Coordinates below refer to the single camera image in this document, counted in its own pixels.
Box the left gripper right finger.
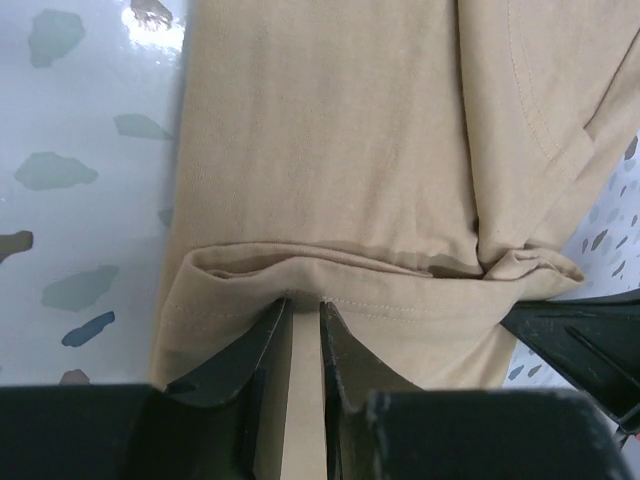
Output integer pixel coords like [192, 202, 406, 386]
[319, 302, 421, 479]

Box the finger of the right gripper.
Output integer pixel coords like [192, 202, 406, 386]
[501, 289, 639, 436]

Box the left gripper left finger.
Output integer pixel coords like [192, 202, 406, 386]
[164, 299, 293, 479]

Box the beige t shirt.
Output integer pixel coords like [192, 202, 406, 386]
[151, 1, 639, 479]

